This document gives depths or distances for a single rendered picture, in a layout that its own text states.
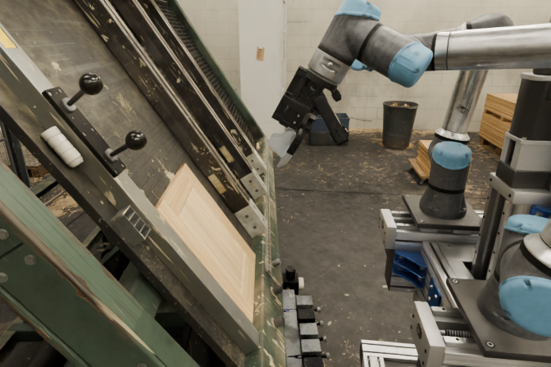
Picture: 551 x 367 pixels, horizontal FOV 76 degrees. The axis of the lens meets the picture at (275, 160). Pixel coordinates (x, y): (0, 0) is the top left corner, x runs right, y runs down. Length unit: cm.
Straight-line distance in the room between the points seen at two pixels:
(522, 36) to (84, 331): 85
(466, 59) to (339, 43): 24
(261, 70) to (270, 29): 53
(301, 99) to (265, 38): 422
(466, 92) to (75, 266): 122
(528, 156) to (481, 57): 38
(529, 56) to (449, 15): 586
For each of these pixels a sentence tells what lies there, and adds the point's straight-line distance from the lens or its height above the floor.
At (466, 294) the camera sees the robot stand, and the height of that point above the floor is 104.
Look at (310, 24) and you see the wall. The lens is 628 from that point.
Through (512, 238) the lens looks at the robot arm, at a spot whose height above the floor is 124.
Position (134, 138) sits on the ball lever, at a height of 145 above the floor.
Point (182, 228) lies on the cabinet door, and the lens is 92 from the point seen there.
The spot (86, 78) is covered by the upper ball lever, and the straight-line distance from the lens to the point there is 68.
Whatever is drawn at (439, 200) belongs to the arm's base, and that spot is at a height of 110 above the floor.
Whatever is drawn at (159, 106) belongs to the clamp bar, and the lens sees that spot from 124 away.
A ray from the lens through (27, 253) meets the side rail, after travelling 58.
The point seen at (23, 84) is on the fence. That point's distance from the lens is 79.
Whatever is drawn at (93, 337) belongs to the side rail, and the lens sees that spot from 64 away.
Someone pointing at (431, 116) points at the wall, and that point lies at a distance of 673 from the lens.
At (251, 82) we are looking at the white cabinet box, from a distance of 499.
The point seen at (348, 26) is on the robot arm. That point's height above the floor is 163.
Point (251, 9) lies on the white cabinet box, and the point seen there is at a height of 192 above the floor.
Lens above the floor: 162
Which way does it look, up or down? 20 degrees down
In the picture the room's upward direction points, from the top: straight up
